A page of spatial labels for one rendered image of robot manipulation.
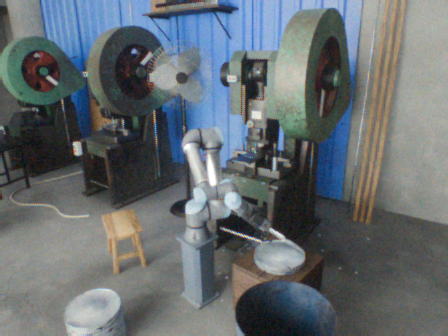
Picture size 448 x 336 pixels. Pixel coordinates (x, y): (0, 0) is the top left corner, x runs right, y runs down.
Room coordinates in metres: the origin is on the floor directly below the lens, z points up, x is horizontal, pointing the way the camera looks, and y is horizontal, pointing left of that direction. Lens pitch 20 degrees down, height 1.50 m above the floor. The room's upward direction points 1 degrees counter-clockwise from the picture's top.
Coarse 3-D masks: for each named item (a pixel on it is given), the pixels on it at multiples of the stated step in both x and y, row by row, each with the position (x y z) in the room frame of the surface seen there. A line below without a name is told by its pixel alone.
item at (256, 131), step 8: (248, 104) 2.33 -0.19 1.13; (256, 104) 2.29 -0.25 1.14; (248, 112) 2.33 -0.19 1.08; (256, 112) 2.29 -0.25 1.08; (248, 120) 2.33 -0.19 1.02; (256, 120) 2.29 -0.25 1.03; (248, 128) 2.31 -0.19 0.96; (256, 128) 2.26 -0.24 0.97; (264, 128) 2.25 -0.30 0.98; (272, 128) 2.34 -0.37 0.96; (248, 136) 2.31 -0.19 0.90; (256, 136) 2.25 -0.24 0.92; (264, 136) 2.25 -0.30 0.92; (272, 136) 2.34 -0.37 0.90
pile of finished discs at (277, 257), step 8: (280, 240) 1.74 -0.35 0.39; (256, 248) 1.66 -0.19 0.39; (264, 248) 1.66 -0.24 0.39; (272, 248) 1.66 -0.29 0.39; (280, 248) 1.65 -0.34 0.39; (288, 248) 1.66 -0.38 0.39; (256, 256) 1.58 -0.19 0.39; (264, 256) 1.58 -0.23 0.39; (272, 256) 1.57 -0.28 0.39; (280, 256) 1.57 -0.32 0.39; (288, 256) 1.57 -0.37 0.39; (296, 256) 1.57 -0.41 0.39; (304, 256) 1.57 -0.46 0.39; (256, 264) 1.55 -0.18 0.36; (264, 264) 1.50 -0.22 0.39; (272, 264) 1.50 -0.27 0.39; (280, 264) 1.50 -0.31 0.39; (288, 264) 1.50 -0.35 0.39; (296, 264) 1.50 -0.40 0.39; (272, 272) 1.47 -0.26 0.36; (280, 272) 1.46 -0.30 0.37; (288, 272) 1.46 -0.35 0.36
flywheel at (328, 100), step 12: (324, 48) 2.20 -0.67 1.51; (336, 48) 2.31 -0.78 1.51; (324, 60) 2.22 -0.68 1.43; (336, 60) 2.34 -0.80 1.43; (324, 72) 2.04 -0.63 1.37; (336, 72) 2.04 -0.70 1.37; (324, 84) 2.04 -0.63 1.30; (336, 84) 2.03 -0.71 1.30; (324, 96) 2.26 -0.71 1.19; (336, 96) 2.35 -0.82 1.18; (324, 108) 2.28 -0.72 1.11
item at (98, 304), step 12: (72, 300) 1.40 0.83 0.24; (84, 300) 1.40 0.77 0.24; (96, 300) 1.40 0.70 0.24; (108, 300) 1.40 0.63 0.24; (120, 300) 1.40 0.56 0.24; (72, 312) 1.31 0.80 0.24; (84, 312) 1.31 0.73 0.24; (96, 312) 1.31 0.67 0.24; (108, 312) 1.31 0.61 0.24; (72, 324) 1.23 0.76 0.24; (84, 324) 1.23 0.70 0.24; (96, 324) 1.23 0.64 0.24
